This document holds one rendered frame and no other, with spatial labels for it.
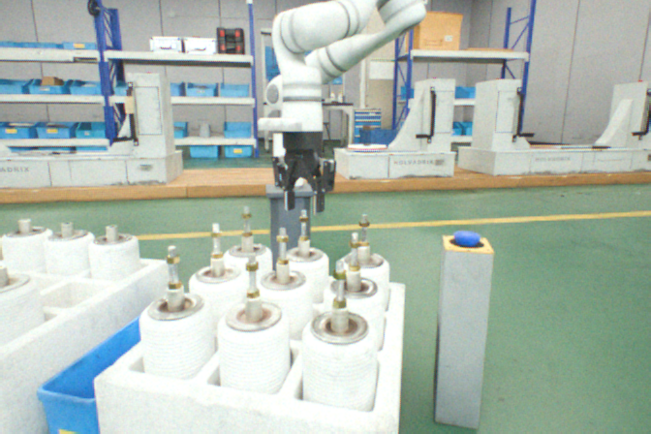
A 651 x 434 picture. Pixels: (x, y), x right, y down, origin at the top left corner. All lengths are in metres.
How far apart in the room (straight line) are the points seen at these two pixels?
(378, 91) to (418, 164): 4.31
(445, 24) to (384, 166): 3.58
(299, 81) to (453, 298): 0.44
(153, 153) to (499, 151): 2.50
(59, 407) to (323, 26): 0.70
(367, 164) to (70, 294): 2.15
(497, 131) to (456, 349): 2.64
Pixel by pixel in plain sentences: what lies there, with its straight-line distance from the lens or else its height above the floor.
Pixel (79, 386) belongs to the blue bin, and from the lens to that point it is 0.82.
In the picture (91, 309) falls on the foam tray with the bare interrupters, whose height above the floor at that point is 0.17.
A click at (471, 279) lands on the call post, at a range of 0.65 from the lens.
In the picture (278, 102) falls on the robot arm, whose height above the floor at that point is 0.56.
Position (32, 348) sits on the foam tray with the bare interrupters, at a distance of 0.78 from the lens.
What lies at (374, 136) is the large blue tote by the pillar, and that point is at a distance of 5.16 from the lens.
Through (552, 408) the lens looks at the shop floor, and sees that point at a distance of 0.89.
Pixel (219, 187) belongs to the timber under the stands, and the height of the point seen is 0.06.
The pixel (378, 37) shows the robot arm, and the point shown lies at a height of 0.70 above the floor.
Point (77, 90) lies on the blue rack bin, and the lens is 5.74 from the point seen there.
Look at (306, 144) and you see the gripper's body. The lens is 0.66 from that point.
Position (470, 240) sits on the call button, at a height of 0.32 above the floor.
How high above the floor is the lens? 0.51
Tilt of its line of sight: 11 degrees down
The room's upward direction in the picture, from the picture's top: straight up
